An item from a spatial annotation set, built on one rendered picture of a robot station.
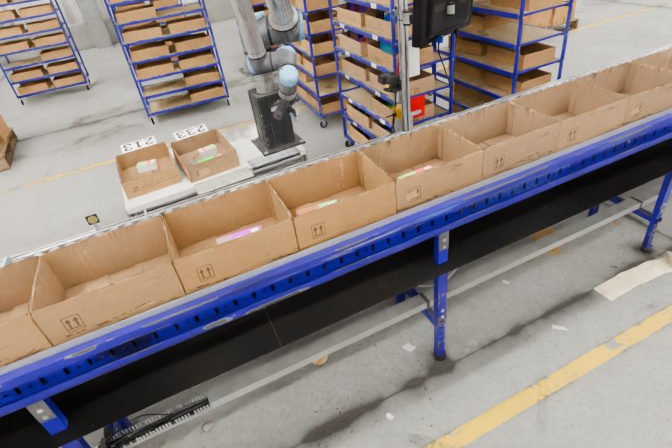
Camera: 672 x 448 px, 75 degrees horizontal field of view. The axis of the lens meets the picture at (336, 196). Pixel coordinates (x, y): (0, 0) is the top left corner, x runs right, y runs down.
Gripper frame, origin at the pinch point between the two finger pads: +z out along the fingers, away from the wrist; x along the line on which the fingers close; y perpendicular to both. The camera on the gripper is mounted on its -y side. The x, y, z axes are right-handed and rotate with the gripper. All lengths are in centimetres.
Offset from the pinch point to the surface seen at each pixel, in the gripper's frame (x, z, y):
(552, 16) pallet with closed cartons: -227, 215, 441
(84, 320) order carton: 12, -65, -127
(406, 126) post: -65, 3, 28
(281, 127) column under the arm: 1.0, 12.0, 0.4
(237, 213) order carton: -10, -47, -74
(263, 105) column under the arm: 12.9, -0.5, 1.8
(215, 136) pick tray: 39, 36, -10
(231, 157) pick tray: 17.9, 11.6, -28.9
